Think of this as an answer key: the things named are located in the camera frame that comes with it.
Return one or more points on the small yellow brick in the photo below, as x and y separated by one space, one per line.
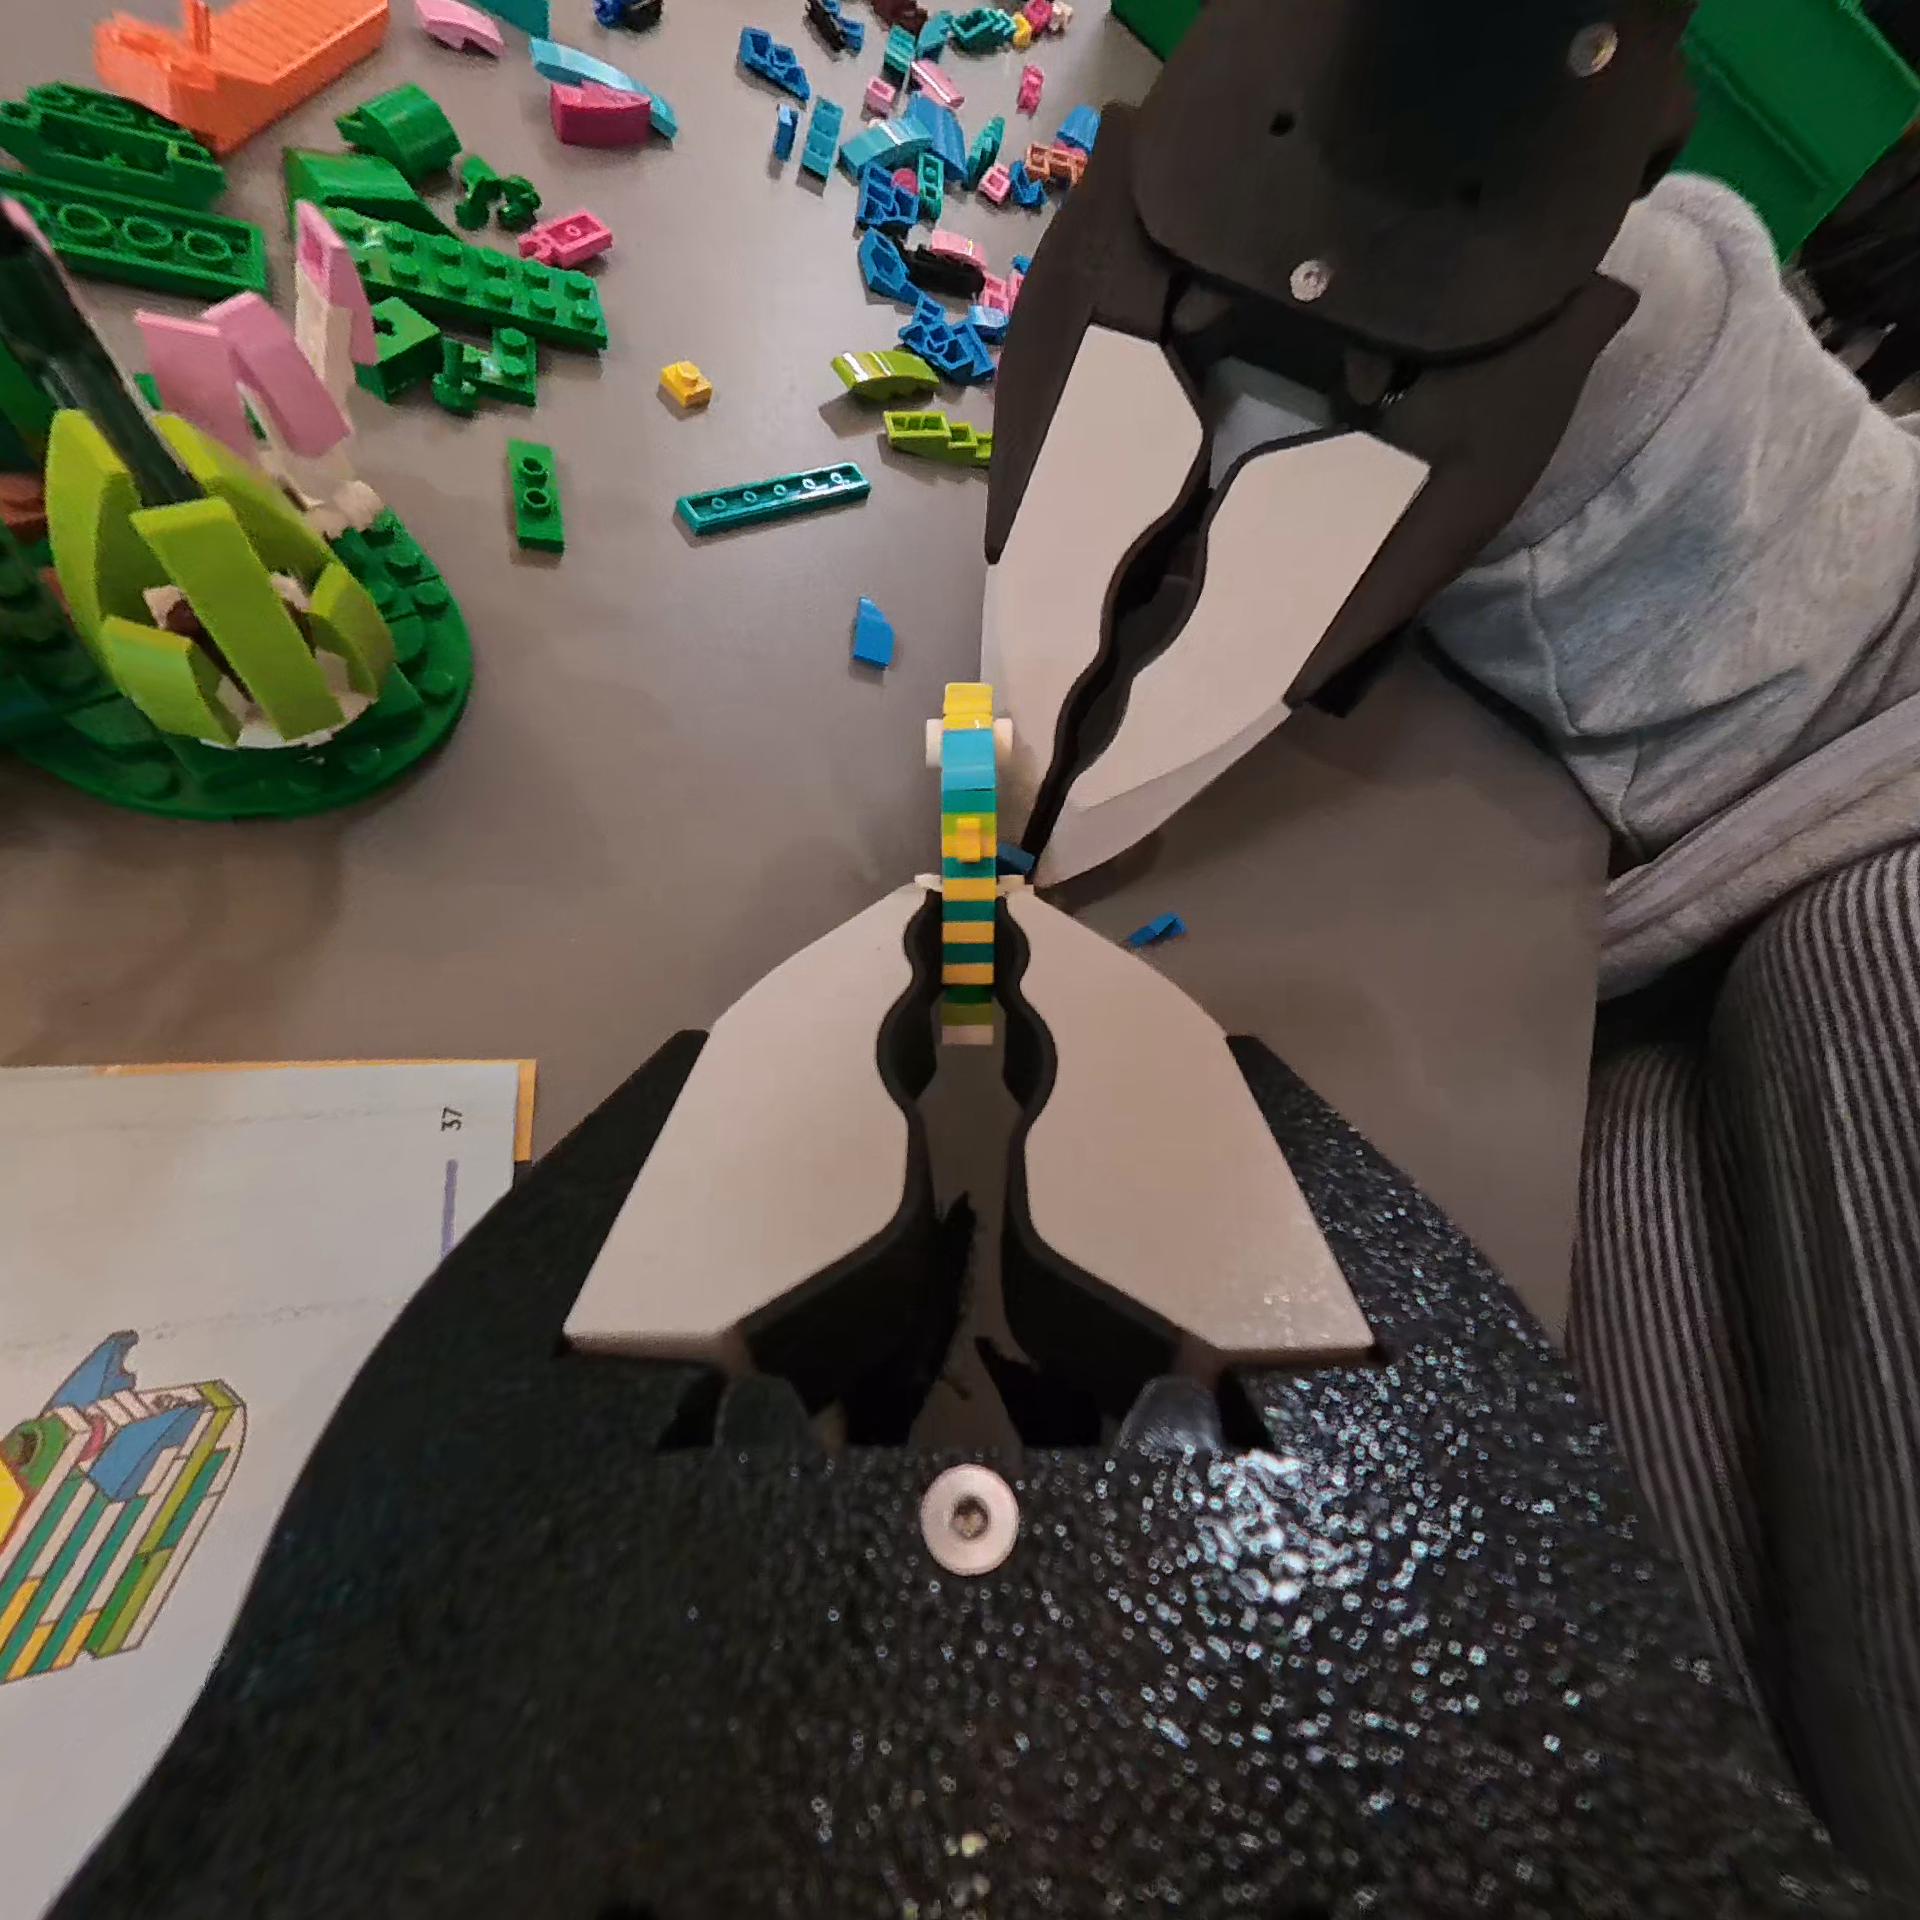
687 386

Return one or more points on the person's striped trousers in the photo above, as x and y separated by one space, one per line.
1770 1200

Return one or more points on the pile of green bricks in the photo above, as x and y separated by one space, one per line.
481 279

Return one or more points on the toy brick instruction booklet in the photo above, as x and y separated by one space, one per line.
226 1229

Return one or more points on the pink curved brick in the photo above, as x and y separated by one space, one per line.
458 27

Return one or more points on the teal brick plate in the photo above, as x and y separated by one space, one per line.
772 501

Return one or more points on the green plastic bin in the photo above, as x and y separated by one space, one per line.
1799 107

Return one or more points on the lime curved brick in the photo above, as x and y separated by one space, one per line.
885 378

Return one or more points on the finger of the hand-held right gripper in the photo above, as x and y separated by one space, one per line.
1078 525
1273 631

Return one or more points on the blue wedge brick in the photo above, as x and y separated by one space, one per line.
876 638

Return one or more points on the person's grey sweatshirt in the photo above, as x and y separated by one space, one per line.
1724 914

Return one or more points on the pile of small colourful bricks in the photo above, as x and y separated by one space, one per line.
915 165

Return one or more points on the small green brick plate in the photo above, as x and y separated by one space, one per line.
537 493

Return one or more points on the light blue curved brick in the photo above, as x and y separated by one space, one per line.
580 61

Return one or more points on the striped toy brick fish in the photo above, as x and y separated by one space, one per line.
971 782

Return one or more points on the grey desk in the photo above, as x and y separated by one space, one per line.
673 900

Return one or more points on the green toy brick plant model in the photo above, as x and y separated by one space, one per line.
226 600

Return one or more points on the orange toy brick piece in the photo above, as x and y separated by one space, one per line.
255 61

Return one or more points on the lime stepped brick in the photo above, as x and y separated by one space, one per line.
937 439

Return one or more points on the magenta curved brick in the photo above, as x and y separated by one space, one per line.
592 117

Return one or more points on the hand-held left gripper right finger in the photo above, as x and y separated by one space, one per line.
1170 1185

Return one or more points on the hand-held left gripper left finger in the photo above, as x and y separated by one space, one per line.
749 1171

